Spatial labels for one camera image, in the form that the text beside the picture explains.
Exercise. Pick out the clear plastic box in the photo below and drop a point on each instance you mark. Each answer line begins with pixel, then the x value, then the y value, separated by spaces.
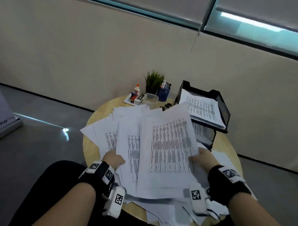
pixel 150 98

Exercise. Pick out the white tray with stapler items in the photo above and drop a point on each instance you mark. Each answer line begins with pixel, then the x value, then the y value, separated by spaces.
pixel 126 101

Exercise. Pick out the blue mesh pen holder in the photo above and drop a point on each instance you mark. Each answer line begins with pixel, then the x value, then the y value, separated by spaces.
pixel 163 95

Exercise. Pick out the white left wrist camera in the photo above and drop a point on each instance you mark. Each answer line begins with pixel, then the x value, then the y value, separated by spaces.
pixel 116 201

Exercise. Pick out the round wooden table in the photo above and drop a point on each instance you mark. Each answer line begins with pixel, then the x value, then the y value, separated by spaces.
pixel 89 149

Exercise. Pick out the black left wrist band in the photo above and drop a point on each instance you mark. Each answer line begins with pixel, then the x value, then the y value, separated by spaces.
pixel 93 179

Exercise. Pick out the window with black frame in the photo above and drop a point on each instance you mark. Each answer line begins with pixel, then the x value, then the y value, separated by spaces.
pixel 256 32

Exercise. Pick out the heap of black binder clips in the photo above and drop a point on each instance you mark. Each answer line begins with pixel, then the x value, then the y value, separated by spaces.
pixel 167 106

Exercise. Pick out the person's left hand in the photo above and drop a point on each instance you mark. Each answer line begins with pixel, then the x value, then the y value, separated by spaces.
pixel 113 159

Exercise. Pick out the white glue bottle orange cap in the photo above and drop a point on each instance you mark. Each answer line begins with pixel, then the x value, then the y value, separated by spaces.
pixel 137 90

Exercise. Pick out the white box black label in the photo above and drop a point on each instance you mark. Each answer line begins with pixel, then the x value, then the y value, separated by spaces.
pixel 139 99

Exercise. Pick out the red stapler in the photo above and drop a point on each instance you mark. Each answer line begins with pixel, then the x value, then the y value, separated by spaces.
pixel 133 99

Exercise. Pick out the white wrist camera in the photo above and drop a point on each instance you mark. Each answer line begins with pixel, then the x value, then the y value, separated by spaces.
pixel 116 201
pixel 196 198

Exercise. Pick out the black wrist band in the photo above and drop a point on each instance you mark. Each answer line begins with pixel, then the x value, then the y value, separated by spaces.
pixel 93 179
pixel 223 188

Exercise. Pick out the black mesh paper tray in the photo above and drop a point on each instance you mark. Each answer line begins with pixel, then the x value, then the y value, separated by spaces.
pixel 224 109

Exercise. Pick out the green potted plant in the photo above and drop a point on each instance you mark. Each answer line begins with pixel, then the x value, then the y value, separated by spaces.
pixel 153 81

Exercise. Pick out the person's left forearm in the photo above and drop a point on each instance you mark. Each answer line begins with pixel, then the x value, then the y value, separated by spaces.
pixel 69 207

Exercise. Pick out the pile of printed papers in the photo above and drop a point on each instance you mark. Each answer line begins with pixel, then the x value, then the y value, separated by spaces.
pixel 102 132

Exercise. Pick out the person's right hand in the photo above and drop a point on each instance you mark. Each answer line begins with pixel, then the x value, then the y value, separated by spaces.
pixel 204 160

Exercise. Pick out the black right wrist band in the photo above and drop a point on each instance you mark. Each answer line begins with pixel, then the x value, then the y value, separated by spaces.
pixel 223 188

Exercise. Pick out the bunch of marker pens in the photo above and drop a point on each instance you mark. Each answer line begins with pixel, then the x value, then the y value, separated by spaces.
pixel 165 85

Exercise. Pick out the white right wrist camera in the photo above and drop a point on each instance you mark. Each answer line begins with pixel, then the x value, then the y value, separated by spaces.
pixel 196 198

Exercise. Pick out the person's right forearm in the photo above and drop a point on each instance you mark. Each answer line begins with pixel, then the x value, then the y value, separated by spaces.
pixel 251 211

